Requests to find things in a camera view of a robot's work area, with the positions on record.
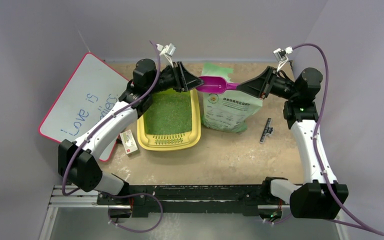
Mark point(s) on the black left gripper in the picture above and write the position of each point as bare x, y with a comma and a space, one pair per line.
184, 81

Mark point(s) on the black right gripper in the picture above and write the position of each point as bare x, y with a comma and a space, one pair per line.
268, 83

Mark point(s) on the magenta plastic litter scoop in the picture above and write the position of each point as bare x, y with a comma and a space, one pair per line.
216, 85

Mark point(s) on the green cat litter bag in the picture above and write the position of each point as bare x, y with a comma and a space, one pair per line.
227, 112

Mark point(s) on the yellow litter box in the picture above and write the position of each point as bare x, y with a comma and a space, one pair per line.
173, 122

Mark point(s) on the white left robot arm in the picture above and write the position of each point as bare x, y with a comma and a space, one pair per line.
78, 159

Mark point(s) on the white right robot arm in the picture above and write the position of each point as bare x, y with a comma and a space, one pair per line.
320, 196

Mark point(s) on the small white red box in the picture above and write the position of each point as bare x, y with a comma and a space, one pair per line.
129, 143

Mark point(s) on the black ruler strip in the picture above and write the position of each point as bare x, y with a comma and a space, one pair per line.
267, 131

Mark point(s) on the pink framed whiteboard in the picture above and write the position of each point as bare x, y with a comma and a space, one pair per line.
90, 93

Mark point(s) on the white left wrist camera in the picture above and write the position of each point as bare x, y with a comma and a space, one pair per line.
166, 53

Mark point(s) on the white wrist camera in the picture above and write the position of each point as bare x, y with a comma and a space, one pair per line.
166, 53
282, 56

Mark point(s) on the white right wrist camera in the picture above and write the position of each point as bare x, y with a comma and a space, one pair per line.
282, 56

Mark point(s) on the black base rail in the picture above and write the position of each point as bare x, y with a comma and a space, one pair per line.
249, 200

